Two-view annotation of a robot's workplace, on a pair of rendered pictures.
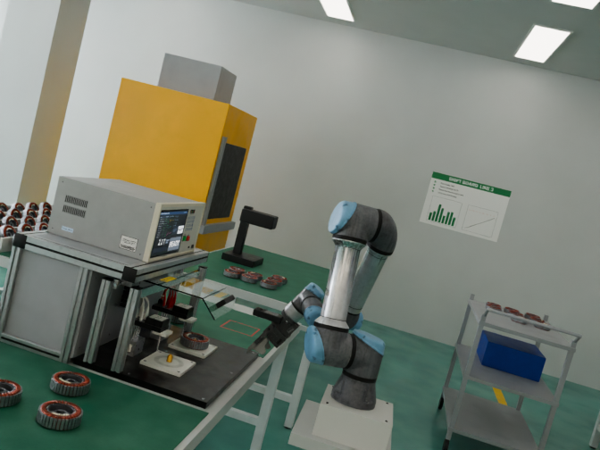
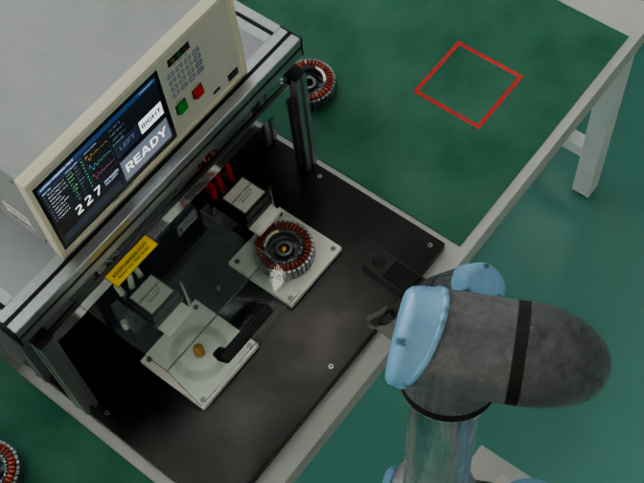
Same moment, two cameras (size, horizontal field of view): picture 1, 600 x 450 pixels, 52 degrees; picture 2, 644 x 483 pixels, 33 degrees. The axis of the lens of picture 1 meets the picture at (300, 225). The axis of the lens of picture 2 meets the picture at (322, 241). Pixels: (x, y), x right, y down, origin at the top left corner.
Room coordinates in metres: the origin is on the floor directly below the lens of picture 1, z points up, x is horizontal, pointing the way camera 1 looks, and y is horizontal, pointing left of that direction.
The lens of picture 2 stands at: (1.58, -0.34, 2.55)
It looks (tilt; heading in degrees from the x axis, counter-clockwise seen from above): 60 degrees down; 35
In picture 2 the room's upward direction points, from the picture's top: 8 degrees counter-clockwise
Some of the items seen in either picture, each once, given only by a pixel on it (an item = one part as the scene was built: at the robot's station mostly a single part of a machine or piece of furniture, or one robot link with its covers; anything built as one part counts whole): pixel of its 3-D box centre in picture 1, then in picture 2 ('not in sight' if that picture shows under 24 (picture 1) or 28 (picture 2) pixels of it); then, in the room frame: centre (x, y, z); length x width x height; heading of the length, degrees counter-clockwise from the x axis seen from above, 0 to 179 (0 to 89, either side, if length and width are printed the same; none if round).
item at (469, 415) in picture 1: (500, 375); not in sight; (4.25, -1.63, 0.51); 1.01 x 0.60 x 1.01; 170
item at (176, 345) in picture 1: (193, 346); (285, 256); (2.35, 0.28, 0.78); 0.15 x 0.15 x 0.01; 80
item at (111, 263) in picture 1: (123, 248); (72, 118); (2.29, 0.62, 1.09); 0.68 x 0.44 x 0.05; 170
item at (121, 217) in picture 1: (131, 216); (56, 65); (2.30, 0.62, 1.22); 0.44 x 0.39 x 0.20; 170
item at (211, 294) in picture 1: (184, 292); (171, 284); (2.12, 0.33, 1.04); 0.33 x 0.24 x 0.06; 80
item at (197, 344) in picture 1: (195, 340); (284, 250); (2.35, 0.28, 0.80); 0.11 x 0.11 x 0.04
